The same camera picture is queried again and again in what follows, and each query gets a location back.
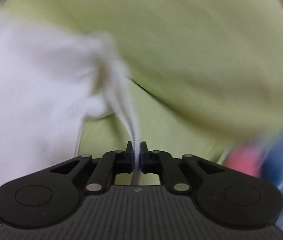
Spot pink knitted blanket roll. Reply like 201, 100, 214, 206
223, 142, 264, 178

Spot light green sofa cover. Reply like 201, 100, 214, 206
5, 0, 283, 161

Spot white canvas tote bag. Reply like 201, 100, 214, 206
0, 9, 140, 186

